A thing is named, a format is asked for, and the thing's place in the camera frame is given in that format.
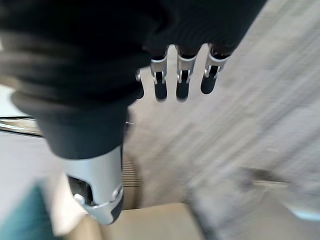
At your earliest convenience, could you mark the grey striped rug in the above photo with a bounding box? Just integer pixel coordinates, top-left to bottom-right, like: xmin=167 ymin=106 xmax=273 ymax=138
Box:
xmin=119 ymin=0 xmax=320 ymax=240

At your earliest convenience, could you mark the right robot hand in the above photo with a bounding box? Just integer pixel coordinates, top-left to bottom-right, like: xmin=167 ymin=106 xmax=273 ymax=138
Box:
xmin=0 ymin=0 xmax=268 ymax=226

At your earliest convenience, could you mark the teal cushion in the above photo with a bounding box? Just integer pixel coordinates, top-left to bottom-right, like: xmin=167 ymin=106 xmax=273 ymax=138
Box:
xmin=0 ymin=183 xmax=60 ymax=240

